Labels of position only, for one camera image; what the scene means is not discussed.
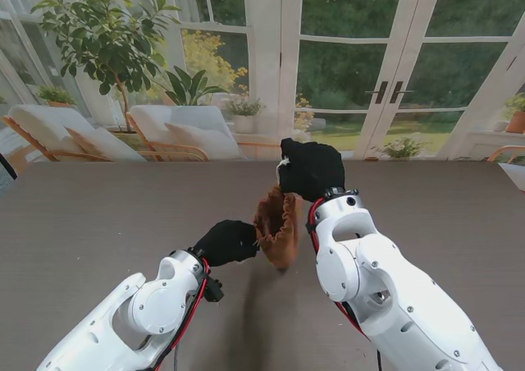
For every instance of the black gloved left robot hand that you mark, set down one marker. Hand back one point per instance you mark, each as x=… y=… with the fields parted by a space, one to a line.
x=225 y=241

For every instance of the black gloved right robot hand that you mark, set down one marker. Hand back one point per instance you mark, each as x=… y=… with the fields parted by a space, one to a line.
x=311 y=170

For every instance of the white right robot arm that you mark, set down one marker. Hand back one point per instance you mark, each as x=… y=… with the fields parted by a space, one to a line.
x=402 y=293

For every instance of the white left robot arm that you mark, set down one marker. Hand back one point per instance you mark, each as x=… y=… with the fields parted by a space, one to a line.
x=123 y=317

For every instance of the printed garden window backdrop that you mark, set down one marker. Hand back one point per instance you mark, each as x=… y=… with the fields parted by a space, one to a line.
x=348 y=59

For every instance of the white sheet corner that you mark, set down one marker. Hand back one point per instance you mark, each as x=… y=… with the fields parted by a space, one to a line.
x=514 y=176

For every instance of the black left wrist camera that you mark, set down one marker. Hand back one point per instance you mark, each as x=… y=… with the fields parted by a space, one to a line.
x=213 y=291

